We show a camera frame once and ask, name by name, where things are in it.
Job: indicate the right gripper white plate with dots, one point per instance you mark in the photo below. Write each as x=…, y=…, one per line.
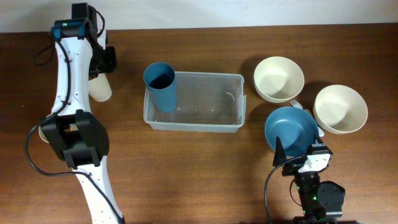
x=279, y=155

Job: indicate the blue bowl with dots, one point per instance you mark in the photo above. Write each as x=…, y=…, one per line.
x=295, y=129

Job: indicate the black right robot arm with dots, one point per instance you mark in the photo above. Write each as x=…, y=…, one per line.
x=321, y=202

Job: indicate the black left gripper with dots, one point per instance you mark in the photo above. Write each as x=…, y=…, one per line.
x=109, y=62

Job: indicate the white plastic fork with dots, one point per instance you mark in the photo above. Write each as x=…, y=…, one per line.
x=296, y=104

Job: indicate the cream bowl at back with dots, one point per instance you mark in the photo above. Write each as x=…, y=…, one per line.
x=278, y=79

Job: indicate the blue cup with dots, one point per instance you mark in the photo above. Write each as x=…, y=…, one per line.
x=160, y=79

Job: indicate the clear plastic storage container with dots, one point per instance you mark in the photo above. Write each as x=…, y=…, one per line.
x=206, y=102

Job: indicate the cream cup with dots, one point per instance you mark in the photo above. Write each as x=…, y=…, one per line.
x=99, y=88
x=72, y=127

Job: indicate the cream bowl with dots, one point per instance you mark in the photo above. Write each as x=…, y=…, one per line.
x=340, y=109
x=278, y=79

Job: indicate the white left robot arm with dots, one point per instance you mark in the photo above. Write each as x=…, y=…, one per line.
x=75, y=135

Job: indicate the cream bowl at right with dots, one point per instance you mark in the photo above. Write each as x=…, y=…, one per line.
x=340, y=109

